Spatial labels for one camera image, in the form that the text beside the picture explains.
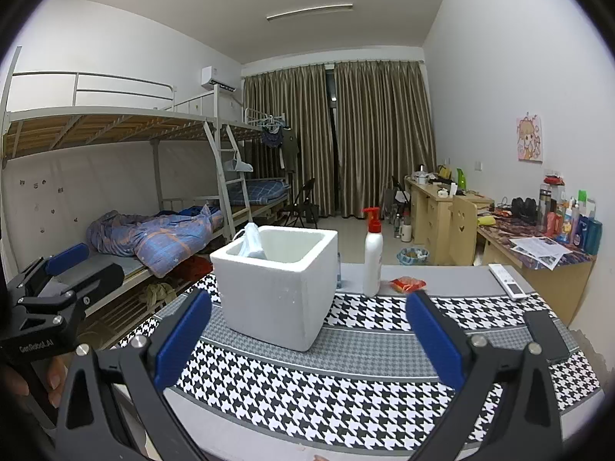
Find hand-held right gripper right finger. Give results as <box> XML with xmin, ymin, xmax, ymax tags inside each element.
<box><xmin>406</xmin><ymin>289</ymin><xmax>567</xmax><ymax>461</ymax></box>

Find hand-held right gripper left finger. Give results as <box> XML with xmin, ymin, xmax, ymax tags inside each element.
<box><xmin>54</xmin><ymin>289</ymin><xmax>213</xmax><ymax>461</ymax></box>

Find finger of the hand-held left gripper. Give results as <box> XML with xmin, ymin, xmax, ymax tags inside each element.
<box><xmin>6</xmin><ymin>243</ymin><xmax>91</xmax><ymax>299</ymax></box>
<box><xmin>18</xmin><ymin>262</ymin><xmax>126</xmax><ymax>333</ymax></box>

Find white foam box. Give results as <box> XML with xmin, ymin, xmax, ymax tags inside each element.
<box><xmin>210</xmin><ymin>225</ymin><xmax>338</xmax><ymax>352</ymax></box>

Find disposable face mask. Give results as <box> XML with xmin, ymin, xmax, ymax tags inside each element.
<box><xmin>233</xmin><ymin>223</ymin><xmax>266</xmax><ymax>259</ymax></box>

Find person's left hand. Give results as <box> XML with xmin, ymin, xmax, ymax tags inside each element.
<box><xmin>47</xmin><ymin>355</ymin><xmax>69</xmax><ymax>408</ymax></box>

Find beige cloth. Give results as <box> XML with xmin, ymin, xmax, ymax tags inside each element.
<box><xmin>139</xmin><ymin>282</ymin><xmax>180</xmax><ymax>305</ymax></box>

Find red snack packet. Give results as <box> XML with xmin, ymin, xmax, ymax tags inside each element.
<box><xmin>389</xmin><ymin>276</ymin><xmax>427</xmax><ymax>295</ymax></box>

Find red bag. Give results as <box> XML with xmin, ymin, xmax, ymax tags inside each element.
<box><xmin>180</xmin><ymin>255</ymin><xmax>214</xmax><ymax>279</ymax></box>

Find blue checked blanket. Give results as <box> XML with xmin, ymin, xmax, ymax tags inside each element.
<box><xmin>86</xmin><ymin>204</ymin><xmax>224</xmax><ymax>277</ymax></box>

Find blue trash basket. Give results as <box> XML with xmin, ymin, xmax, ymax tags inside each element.
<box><xmin>397</xmin><ymin>246</ymin><xmax>430</xmax><ymax>266</ymax></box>

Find white remote control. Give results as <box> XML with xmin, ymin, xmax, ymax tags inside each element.
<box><xmin>489</xmin><ymin>264</ymin><xmax>526</xmax><ymax>301</ymax></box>

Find white pump bottle red cap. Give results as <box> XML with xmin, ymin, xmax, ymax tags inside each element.
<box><xmin>362</xmin><ymin>207</ymin><xmax>384</xmax><ymax>297</ymax></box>

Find black phone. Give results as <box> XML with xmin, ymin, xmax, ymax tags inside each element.
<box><xmin>523</xmin><ymin>310</ymin><xmax>572</xmax><ymax>365</ymax></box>

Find wooden chair smiley cutout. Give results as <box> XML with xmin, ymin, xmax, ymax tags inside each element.
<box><xmin>449</xmin><ymin>195</ymin><xmax>479</xmax><ymax>266</ymax></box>

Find houndstooth tablecloth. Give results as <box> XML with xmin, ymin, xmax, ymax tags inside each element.
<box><xmin>118</xmin><ymin>264</ymin><xmax>603</xmax><ymax>457</ymax></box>

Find wooden desk patterned cover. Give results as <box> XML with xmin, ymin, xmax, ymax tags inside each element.
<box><xmin>475</xmin><ymin>211</ymin><xmax>597</xmax><ymax>327</ymax></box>

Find white metal bunk bed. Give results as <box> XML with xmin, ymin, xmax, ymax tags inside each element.
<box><xmin>214</xmin><ymin>106</ymin><xmax>295</xmax><ymax>229</ymax></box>
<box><xmin>0</xmin><ymin>45</ymin><xmax>251</xmax><ymax>347</ymax></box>

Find printed paper sheets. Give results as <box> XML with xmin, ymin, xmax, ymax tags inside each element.
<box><xmin>509</xmin><ymin>235</ymin><xmax>572</xmax><ymax>270</ymax></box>

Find black headphones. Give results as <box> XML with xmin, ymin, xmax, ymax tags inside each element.
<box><xmin>510</xmin><ymin>197</ymin><xmax>539</xmax><ymax>224</ymax></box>

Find white bed ladder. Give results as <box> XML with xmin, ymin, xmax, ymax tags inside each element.
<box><xmin>204</xmin><ymin>122</ymin><xmax>251</xmax><ymax>241</ymax></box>

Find blue checked mattress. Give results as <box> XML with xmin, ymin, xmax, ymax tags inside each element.
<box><xmin>226</xmin><ymin>177</ymin><xmax>292</xmax><ymax>205</ymax></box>

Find row of toiletry bottles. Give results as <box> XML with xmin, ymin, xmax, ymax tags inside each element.
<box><xmin>538</xmin><ymin>173</ymin><xmax>603</xmax><ymax>255</ymax></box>

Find brown curtain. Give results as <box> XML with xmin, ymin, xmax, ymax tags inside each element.
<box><xmin>243</xmin><ymin>65</ymin><xmax>332</xmax><ymax>217</ymax></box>
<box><xmin>335</xmin><ymin>61</ymin><xmax>437</xmax><ymax>219</ymax></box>

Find hanging dark clothes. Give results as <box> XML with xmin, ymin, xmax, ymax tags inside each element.
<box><xmin>262</xmin><ymin>125</ymin><xmax>301</xmax><ymax>171</ymax></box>

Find white air conditioner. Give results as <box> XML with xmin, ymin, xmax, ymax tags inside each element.
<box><xmin>201</xmin><ymin>65</ymin><xmax>239</xmax><ymax>93</ymax></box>

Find ceiling tube light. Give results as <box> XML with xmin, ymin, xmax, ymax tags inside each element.
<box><xmin>266</xmin><ymin>4</ymin><xmax>354</xmax><ymax>21</ymax></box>

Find pink cartoon wall poster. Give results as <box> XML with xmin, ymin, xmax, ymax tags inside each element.
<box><xmin>516</xmin><ymin>114</ymin><xmax>544</xmax><ymax>163</ymax></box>

